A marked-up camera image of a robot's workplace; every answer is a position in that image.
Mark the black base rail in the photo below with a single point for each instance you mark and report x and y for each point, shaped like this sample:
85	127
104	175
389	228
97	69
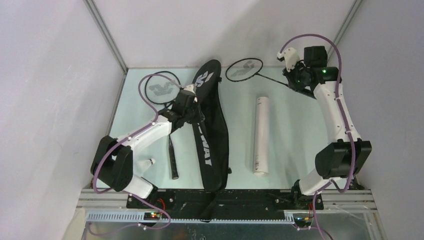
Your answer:
232	204

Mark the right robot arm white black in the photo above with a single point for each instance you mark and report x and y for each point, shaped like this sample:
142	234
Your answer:
346	152

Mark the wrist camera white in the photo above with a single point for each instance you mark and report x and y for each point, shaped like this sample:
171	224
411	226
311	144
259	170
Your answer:
290	56
191	89

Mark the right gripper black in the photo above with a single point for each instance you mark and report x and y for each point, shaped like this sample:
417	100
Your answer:
289	75

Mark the shuttlecock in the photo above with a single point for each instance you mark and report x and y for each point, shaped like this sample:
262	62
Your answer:
144	165

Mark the badminton racket black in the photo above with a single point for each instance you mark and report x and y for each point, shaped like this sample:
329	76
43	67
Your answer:
248	68
162	89

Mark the white shuttlecock tube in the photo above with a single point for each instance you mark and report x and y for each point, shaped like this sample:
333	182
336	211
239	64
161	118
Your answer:
262	137

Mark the black racket bag crossway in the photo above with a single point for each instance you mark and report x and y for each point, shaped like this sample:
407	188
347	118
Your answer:
211	135

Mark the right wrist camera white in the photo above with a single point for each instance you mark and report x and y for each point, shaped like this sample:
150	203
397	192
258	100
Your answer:
290	56

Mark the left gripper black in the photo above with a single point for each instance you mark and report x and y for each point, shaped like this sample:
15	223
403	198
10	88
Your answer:
199	116

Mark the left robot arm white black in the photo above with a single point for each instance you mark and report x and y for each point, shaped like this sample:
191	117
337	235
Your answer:
113	161

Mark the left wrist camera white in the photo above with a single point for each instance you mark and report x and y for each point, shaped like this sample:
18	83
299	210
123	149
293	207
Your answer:
191	89

